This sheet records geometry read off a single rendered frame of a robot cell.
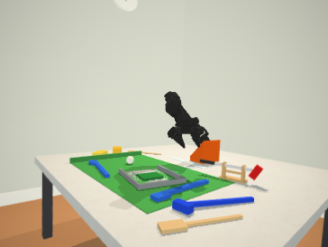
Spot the green flat mat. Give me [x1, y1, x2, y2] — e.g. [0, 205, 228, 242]
[70, 154, 235, 214]

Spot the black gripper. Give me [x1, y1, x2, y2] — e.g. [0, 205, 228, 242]
[168, 117, 204, 149]

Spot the white golf ball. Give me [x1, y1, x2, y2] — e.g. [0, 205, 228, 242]
[126, 156, 133, 164]

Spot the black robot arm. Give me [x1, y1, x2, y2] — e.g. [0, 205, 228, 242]
[164, 91, 210, 143]

